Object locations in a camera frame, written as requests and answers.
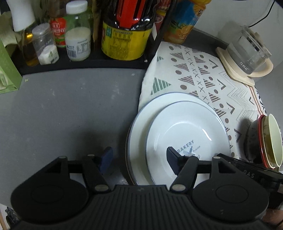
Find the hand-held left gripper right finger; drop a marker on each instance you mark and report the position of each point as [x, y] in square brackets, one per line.
[173, 160]

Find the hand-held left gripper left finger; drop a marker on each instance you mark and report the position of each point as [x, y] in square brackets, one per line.
[106, 159]

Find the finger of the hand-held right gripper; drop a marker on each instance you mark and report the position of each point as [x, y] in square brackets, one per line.
[228, 160]

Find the dark bowl with red rim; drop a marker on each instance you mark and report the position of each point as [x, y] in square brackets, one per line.
[253, 137]

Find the small white printed plate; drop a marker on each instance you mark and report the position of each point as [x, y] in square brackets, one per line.
[188, 128]

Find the off-white ceramic bowl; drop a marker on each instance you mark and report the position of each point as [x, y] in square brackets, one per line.
[277, 141]

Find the large white blue-rimmed plate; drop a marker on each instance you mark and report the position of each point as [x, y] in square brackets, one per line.
[141, 123]

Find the black condiment rack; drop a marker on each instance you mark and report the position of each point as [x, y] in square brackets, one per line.
[88, 65]

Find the patterned white tablecloth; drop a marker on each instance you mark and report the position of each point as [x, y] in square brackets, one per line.
[199, 66]

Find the dark sauce bottle yellow label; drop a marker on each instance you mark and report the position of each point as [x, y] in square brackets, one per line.
[123, 42]

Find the white-lidded jar of white powder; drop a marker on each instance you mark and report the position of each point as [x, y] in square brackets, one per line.
[78, 42]

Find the small clear jar grey lid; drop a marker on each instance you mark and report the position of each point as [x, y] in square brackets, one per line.
[45, 46]

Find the green cardboard box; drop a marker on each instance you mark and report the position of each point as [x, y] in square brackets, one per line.
[7, 73]

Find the red label sauce bottle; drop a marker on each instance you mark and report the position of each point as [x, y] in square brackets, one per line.
[58, 31]

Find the oil bottle with white top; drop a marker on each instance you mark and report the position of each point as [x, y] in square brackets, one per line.
[21, 15]

